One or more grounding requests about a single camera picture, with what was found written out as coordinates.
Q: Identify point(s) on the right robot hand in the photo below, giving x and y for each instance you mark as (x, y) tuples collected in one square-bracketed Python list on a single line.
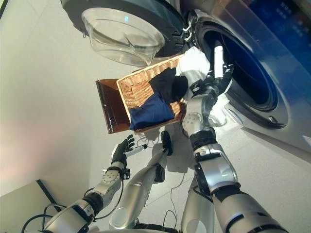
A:
[(218, 60)]

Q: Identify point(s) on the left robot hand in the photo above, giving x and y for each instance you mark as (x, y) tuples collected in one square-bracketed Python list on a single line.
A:
[(120, 153)]

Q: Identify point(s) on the white garment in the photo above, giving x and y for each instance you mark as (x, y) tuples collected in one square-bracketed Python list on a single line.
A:
[(194, 60)]

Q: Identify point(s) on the blue garment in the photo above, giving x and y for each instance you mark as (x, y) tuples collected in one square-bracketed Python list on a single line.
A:
[(150, 112)]

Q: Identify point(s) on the black garment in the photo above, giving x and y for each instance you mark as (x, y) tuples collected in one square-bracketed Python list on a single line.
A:
[(170, 87)]

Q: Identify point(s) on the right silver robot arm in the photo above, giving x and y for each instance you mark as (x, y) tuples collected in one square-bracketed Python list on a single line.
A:
[(213, 165)]

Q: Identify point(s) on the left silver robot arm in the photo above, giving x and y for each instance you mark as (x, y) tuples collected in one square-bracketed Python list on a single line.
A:
[(109, 177)]

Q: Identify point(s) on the grey front-load washing machine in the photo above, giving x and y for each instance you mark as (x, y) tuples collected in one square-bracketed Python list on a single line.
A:
[(286, 102)]

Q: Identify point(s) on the left silver robot leg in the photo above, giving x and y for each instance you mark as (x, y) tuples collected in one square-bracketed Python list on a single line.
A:
[(138, 189)]

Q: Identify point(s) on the silver robot leg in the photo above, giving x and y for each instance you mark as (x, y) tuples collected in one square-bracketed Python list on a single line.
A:
[(194, 211), (138, 189)]

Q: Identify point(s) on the wicker laundry basket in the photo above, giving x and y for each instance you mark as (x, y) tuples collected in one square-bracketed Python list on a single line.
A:
[(141, 82)]

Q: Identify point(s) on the grey robot torso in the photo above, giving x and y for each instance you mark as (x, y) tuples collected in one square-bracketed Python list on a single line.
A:
[(145, 230)]

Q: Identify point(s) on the right silver robot leg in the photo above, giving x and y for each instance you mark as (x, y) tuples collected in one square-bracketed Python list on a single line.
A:
[(194, 211)]

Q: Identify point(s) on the round glass washer door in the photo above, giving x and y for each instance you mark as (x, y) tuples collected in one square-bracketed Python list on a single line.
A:
[(121, 38)]

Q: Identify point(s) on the white board with black edge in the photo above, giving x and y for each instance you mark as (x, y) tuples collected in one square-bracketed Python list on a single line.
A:
[(24, 194)]

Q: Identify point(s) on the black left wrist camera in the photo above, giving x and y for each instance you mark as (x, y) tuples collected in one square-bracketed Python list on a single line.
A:
[(125, 174)]

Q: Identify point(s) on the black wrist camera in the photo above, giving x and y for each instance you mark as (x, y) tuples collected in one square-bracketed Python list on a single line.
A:
[(125, 174), (196, 88)]

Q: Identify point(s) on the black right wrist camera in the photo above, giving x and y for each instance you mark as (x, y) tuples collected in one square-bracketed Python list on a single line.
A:
[(196, 88)]

